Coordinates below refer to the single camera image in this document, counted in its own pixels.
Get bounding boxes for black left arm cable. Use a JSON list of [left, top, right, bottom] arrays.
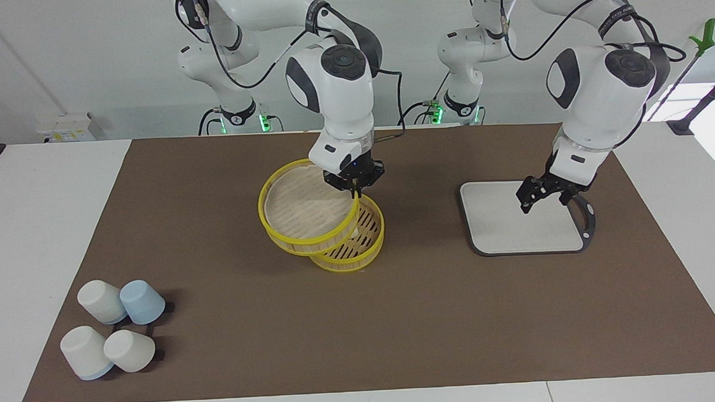
[[498, 0, 691, 161]]

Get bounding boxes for white plastic cup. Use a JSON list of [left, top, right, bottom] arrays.
[[103, 328, 157, 374], [59, 324, 116, 382], [77, 279, 128, 326]]

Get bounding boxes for black base cable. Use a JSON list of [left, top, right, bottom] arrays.
[[197, 107, 222, 136], [396, 73, 453, 128]]

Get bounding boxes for brown table mat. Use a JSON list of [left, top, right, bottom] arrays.
[[10, 117, 715, 402]]

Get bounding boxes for white box with yellow label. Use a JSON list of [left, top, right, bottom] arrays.
[[35, 111, 105, 144]]

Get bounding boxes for light blue plastic cup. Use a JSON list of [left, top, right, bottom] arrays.
[[119, 279, 167, 326]]

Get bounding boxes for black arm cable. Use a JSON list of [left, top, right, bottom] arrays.
[[195, 0, 407, 150], [498, 0, 691, 161]]

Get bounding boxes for grey cutting board with handle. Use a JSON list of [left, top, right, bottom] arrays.
[[459, 177, 598, 258]]

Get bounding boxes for green tipped thin pole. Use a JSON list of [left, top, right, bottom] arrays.
[[642, 18, 715, 122]]

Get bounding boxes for yellow rimmed bamboo steamer base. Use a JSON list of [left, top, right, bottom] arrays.
[[307, 192, 388, 275]]

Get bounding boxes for black cup rack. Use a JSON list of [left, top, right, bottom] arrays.
[[114, 300, 177, 363]]

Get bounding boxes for yellow rimmed bamboo steamer tier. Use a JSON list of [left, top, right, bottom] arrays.
[[256, 156, 364, 259]]

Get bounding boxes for black slanted stand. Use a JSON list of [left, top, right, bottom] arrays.
[[664, 68, 715, 136]]

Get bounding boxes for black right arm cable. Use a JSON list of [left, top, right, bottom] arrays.
[[195, 0, 407, 150]]

